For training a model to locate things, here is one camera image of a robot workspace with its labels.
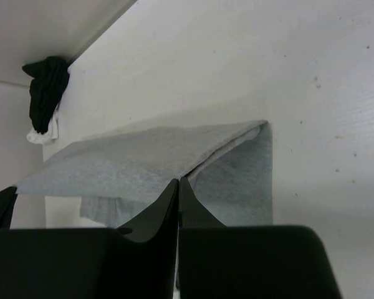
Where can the grey tank top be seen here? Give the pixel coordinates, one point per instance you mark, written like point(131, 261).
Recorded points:
point(228, 166)

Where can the folded white tank top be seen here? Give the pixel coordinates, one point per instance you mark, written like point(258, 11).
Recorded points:
point(44, 131)

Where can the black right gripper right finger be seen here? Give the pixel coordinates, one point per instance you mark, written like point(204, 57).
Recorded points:
point(266, 261)

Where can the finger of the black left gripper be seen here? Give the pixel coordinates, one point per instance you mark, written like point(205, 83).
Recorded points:
point(8, 198)

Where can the folded black tank top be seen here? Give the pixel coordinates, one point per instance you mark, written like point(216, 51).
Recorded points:
point(50, 78)

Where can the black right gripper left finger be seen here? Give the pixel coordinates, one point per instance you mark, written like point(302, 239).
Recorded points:
point(136, 260)

